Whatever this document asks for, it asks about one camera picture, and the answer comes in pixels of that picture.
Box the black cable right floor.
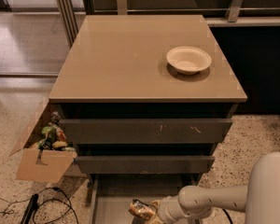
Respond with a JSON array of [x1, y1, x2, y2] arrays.
[[222, 208, 234, 224]]

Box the grey middle drawer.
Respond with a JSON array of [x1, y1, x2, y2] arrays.
[[75, 156, 215, 175]]

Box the black cable left floor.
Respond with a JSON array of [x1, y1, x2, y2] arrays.
[[0, 187, 79, 224]]

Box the colourful toys in box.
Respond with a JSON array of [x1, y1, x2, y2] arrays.
[[30, 111, 75, 152]]

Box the grey top drawer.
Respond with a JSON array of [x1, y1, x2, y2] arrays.
[[61, 119, 232, 145]]

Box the black bar on floor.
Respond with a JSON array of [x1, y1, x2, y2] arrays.
[[21, 194, 38, 224]]

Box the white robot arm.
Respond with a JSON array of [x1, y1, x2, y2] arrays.
[[147, 152, 280, 224]]

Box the cardboard box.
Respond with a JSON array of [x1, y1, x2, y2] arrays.
[[10, 99, 82, 183]]

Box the black cable floor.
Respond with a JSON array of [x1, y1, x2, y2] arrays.
[[222, 208, 234, 224], [0, 187, 79, 224]]

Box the white paper bowl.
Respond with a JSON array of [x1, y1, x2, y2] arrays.
[[166, 46, 212, 75]]

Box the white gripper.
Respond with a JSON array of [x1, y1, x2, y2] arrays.
[[146, 196, 189, 224]]

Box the grey open bottom drawer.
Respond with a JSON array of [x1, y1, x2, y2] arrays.
[[89, 175, 198, 224]]

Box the grey drawer cabinet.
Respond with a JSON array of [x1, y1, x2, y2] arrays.
[[49, 14, 248, 185]]

